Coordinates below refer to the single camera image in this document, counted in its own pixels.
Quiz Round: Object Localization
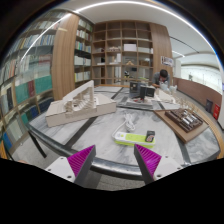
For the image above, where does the grey base board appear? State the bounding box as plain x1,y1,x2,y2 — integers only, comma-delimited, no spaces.
125,96,154,108

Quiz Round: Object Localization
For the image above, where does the dark bookshelf with pale books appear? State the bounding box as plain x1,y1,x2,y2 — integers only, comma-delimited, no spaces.
73,17,94,88

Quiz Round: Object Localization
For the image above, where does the person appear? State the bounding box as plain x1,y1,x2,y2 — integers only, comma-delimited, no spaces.
152,69,171,90

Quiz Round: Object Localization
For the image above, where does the wall poster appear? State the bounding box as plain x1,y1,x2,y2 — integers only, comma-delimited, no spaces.
160,55,174,67

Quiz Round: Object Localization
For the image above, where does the bookshelf with teal books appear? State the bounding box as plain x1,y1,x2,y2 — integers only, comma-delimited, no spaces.
0,9,68,158

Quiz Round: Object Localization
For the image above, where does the green and white power strip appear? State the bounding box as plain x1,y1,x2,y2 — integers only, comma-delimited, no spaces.
113,131,157,150

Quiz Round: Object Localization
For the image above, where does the curved ceiling light strip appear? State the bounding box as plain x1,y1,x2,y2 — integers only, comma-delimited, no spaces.
71,0,218,64

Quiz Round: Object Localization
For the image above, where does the small white paper model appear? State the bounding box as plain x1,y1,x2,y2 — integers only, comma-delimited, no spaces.
154,84,181,105

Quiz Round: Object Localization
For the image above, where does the wooden shelf unit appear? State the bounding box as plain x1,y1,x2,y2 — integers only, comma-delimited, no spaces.
90,20,155,87

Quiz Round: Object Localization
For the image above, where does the brown building model on wooden board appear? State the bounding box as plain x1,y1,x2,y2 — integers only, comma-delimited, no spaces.
153,106,210,144

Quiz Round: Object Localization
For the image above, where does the low black box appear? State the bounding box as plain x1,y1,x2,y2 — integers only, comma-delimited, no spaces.
139,85,156,100

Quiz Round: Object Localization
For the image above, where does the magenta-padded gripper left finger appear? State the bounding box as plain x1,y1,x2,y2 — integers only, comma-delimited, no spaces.
44,144,97,188

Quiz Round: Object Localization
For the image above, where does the white architectural model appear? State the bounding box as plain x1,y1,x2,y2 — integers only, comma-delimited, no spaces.
45,79,118,128

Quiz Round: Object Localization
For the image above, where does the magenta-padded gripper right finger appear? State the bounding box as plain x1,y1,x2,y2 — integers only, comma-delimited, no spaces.
133,143,183,186

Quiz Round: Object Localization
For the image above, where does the dark bin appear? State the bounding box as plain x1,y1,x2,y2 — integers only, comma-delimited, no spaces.
204,99,214,114

